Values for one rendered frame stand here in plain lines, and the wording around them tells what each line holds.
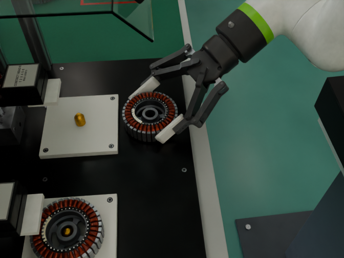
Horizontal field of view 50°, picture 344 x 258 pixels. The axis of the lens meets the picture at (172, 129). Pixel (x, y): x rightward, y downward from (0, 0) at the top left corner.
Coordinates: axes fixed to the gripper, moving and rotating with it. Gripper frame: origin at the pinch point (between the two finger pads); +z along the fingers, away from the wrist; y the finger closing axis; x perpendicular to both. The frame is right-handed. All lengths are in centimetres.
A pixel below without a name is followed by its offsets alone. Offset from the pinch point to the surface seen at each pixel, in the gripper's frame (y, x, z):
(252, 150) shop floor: 20, -97, -11
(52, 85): 8.4, 15.5, 9.3
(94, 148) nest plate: -1.4, 5.7, 11.9
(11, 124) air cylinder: 8.6, 15.3, 20.4
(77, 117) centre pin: 5.5, 8.0, 11.3
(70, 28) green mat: 40.7, -2.1, 4.9
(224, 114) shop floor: 43, -98, -12
